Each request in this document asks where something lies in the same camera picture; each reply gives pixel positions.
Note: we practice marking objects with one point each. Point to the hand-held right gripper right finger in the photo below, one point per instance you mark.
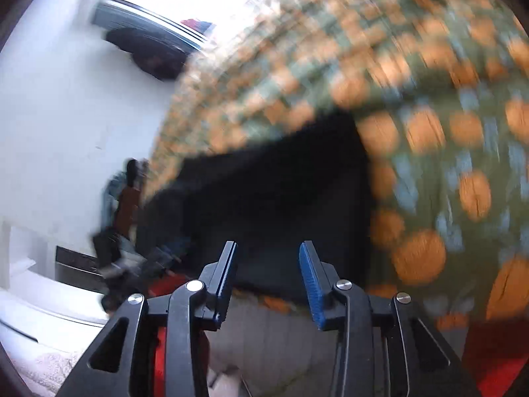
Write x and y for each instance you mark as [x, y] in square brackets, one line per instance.
[310, 285]

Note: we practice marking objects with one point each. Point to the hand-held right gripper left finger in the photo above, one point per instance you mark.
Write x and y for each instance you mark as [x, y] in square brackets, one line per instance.
[228, 273]

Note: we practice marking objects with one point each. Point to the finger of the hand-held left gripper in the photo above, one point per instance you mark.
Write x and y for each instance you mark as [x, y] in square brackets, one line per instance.
[169, 256]

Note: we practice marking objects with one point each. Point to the black pants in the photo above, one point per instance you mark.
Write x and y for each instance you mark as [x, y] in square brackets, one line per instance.
[268, 198]

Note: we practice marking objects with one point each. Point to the white printed bed sheet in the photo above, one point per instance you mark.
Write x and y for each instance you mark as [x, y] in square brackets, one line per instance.
[268, 339]

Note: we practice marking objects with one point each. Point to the heap of dark and blue clothes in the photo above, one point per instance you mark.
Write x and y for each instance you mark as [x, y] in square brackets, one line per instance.
[120, 182]

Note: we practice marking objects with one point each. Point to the white fleece cloth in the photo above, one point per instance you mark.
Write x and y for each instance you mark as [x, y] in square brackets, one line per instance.
[45, 370]

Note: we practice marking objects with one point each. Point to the dark hanging clothes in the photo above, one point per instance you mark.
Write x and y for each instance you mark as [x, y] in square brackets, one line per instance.
[144, 53]

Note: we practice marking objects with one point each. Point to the orange fruit print quilt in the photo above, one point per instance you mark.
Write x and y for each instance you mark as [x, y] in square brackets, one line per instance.
[434, 91]

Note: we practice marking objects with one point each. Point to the red cloth at window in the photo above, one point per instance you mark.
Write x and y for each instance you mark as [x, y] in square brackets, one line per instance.
[196, 25]

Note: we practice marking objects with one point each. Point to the window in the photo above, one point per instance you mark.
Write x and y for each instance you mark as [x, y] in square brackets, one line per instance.
[186, 0]

